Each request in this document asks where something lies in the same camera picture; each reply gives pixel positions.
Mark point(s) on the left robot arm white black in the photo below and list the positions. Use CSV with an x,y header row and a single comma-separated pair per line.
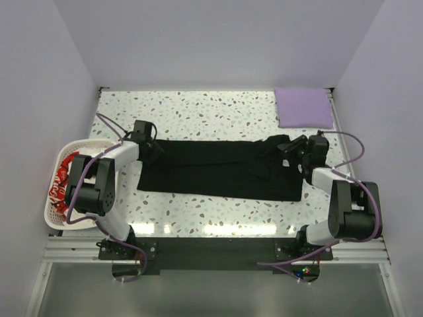
x,y
91,190

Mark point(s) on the aluminium frame rail front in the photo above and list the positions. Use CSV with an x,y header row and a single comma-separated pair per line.
x,y
84,250

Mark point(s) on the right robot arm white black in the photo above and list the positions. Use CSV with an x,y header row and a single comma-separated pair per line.
x,y
354,213

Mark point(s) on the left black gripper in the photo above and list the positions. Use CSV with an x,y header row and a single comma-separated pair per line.
x,y
157,152

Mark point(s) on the folded purple t shirt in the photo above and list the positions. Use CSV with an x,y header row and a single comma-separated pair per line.
x,y
303,107

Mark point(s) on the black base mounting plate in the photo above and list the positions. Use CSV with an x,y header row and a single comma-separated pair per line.
x,y
214,254

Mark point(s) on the white red printed t shirt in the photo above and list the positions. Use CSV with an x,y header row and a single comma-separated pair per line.
x,y
59,185

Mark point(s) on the white plastic laundry basket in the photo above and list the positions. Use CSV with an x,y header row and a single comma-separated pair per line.
x,y
54,211

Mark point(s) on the aluminium frame rail right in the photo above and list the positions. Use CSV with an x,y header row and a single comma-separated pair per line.
x,y
347,155

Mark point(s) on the black t shirt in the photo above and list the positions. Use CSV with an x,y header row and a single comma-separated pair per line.
x,y
239,169

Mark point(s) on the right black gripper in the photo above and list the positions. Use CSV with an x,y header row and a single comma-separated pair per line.
x,y
290,147

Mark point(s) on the aluminium frame rail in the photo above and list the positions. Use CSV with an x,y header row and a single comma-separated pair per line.
x,y
347,155
84,250

